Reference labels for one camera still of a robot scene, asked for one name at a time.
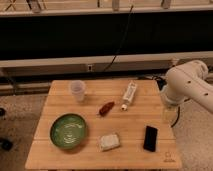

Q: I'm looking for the white sponge block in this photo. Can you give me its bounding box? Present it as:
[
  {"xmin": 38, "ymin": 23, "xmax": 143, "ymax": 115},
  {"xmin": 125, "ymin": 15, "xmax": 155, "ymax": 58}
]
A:
[{"xmin": 99, "ymin": 133, "xmax": 120, "ymax": 151}]

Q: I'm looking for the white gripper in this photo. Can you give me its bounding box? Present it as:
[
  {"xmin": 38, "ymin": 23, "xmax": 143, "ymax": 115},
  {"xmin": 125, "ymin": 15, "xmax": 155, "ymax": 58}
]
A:
[{"xmin": 162, "ymin": 98, "xmax": 179, "ymax": 124}]

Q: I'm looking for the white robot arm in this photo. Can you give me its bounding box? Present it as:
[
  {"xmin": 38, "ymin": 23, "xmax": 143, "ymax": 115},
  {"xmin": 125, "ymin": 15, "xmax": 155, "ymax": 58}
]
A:
[{"xmin": 160, "ymin": 60, "xmax": 213, "ymax": 126}]

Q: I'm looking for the black chair caster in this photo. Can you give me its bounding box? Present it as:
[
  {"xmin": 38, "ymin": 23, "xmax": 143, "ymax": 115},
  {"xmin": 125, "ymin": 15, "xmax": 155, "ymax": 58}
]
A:
[{"xmin": 0, "ymin": 138, "xmax": 13, "ymax": 151}]

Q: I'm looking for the clear plastic cup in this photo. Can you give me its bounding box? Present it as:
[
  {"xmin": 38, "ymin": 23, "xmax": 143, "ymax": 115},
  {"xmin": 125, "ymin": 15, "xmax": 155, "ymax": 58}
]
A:
[{"xmin": 70, "ymin": 80, "xmax": 86, "ymax": 102}]

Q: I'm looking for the white tube with cap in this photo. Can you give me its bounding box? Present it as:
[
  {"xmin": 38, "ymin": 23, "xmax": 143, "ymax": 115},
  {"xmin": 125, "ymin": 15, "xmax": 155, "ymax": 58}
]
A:
[{"xmin": 121, "ymin": 81, "xmax": 137, "ymax": 111}]

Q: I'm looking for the green ceramic bowl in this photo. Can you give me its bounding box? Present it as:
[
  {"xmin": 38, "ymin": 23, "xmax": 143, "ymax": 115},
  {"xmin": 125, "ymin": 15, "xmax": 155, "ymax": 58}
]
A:
[{"xmin": 49, "ymin": 113, "xmax": 87, "ymax": 149}]

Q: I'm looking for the red chili pepper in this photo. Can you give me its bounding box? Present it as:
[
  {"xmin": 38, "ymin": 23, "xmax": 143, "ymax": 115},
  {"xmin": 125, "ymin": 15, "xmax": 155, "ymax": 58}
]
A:
[{"xmin": 99, "ymin": 102, "xmax": 115, "ymax": 116}]

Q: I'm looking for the black eraser block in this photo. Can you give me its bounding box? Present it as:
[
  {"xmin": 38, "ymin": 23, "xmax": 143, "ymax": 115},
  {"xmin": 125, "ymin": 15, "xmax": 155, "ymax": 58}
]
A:
[{"xmin": 143, "ymin": 126, "xmax": 158, "ymax": 152}]

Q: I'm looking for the white wall socket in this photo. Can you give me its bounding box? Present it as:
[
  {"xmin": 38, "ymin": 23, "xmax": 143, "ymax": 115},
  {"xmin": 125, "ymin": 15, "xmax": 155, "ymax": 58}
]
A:
[{"xmin": 88, "ymin": 65, "xmax": 93, "ymax": 72}]

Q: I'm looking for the black hanging cable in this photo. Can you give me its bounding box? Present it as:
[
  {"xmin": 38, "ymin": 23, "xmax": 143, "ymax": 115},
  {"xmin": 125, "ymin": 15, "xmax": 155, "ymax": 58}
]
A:
[{"xmin": 102, "ymin": 4, "xmax": 135, "ymax": 73}]

